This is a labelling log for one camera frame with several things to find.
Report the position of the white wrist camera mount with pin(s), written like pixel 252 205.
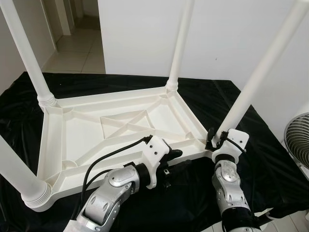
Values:
pixel 155 151
pixel 236 140

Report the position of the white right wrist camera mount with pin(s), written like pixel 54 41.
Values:
pixel 236 140

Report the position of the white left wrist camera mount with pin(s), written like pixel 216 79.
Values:
pixel 155 151

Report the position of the white round floor fan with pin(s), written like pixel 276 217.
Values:
pixel 298 140

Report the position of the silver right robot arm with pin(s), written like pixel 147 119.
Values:
pixel 227 186

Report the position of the white plastic children table top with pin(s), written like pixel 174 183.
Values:
pixel 77 140

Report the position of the black tablecloth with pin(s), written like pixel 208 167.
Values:
pixel 280 183

